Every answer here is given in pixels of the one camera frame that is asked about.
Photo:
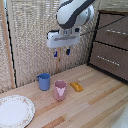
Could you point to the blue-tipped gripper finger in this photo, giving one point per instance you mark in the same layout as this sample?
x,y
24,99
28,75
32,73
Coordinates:
x,y
68,51
55,53

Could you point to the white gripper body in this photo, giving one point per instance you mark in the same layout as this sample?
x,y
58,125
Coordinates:
x,y
63,39

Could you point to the dark brown drawer cabinet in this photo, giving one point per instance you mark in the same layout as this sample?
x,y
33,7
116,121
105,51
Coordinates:
x,y
110,46

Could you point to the blue mug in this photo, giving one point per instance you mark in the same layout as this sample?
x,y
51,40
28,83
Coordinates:
x,y
44,82

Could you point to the small orange object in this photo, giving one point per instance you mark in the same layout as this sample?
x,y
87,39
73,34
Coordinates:
x,y
76,86

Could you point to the pink cup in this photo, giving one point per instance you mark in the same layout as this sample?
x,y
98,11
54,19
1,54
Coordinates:
x,y
60,90

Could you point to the white plate with patterned rim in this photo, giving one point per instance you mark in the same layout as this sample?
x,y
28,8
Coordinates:
x,y
15,111

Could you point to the grey blurred object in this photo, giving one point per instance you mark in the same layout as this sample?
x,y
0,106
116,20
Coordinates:
x,y
121,118

